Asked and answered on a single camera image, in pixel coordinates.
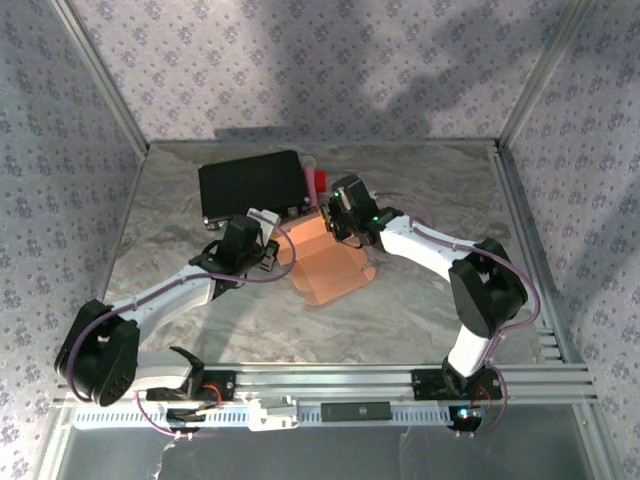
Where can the orange cardboard paper box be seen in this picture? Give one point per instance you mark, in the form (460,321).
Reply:
(330,270)

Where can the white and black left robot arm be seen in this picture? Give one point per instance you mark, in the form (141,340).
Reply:
(100,350)

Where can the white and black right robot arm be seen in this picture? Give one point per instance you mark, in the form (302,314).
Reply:
(490,290)

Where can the red plastic block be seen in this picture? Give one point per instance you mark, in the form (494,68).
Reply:
(321,181)

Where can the pink toy microphone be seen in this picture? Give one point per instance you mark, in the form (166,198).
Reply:
(310,182)

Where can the black bar device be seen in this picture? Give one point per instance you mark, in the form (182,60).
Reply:
(355,411)

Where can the black left controller board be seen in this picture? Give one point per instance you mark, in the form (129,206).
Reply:
(182,415)

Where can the black controller board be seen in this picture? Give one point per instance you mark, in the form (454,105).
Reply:
(465,420)
(182,415)

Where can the black right controller board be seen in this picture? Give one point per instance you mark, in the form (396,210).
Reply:
(465,420)

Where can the aluminium side rail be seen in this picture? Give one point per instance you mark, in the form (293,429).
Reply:
(122,225)
(522,215)

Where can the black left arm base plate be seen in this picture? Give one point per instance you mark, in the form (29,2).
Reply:
(227,385)

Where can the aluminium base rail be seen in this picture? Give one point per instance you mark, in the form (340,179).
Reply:
(325,382)

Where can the white plastic duct clip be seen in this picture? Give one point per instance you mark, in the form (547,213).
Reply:
(270,420)

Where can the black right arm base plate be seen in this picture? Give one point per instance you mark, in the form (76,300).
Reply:
(425,385)

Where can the aluminium frame post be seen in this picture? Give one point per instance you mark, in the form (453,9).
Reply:
(546,75)
(101,75)

